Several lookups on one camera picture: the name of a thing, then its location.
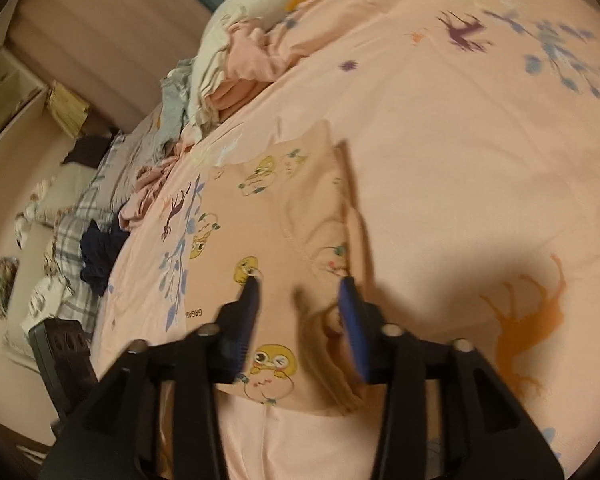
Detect small pink crumpled garment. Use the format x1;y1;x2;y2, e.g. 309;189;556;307
117;154;182;234

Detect grey crumpled garment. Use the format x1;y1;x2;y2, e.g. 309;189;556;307
156;57;202;147

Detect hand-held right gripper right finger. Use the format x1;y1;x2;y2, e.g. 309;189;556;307
337;276;566;480

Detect grey plaid blanket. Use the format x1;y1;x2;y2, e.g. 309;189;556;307
44;130;167;322

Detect yellow striped cloth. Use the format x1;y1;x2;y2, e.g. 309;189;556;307
44;80;92;139

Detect dark brown cloth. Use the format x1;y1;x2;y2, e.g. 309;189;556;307
62;132;124;167

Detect pink animal print bedsheet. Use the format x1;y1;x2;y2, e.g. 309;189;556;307
87;0;600;480

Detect floral patterned cushion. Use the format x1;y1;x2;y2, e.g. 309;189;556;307
0;257;22;319

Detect navy crumpled garment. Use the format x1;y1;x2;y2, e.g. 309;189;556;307
79;219;132;295

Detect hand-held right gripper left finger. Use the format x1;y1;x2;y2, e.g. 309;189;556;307
37;275;263;480

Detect beige pillow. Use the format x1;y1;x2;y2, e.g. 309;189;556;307
32;162;102;227

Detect beige cardboard box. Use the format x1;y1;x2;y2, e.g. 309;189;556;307
0;42;48;158

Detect pink cartoon print pants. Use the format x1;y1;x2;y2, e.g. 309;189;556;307
182;119;370;418

